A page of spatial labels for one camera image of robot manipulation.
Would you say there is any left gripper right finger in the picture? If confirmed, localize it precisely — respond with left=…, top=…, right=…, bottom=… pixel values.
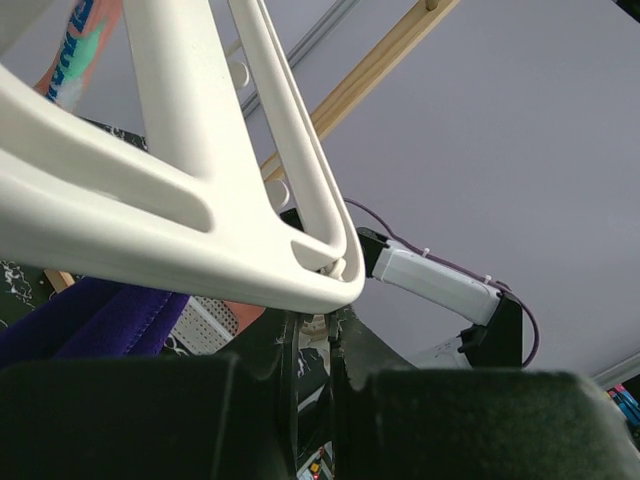
left=328, top=313, right=639, bottom=479

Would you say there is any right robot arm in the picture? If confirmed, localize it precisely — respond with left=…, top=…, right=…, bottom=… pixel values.
left=357, top=227, right=524, bottom=369

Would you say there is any wooden clothes rack frame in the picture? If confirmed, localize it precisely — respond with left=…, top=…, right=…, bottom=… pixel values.
left=43, top=0, right=461, bottom=294

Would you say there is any white plastic basket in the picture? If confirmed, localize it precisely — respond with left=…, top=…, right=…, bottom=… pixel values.
left=165, top=296, right=239, bottom=356

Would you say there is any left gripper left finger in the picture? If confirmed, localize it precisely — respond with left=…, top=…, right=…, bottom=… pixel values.
left=1, top=313, right=300, bottom=479

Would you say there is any pink patterned sock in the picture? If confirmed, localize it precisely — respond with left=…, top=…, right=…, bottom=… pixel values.
left=34, top=0, right=123, bottom=112
left=224, top=301, right=265, bottom=334

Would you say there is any white plastic clip hanger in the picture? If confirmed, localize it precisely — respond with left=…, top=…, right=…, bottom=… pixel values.
left=1, top=1, right=365, bottom=314

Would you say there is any purple sock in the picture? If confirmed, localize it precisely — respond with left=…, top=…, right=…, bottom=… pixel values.
left=1, top=277, right=190, bottom=369

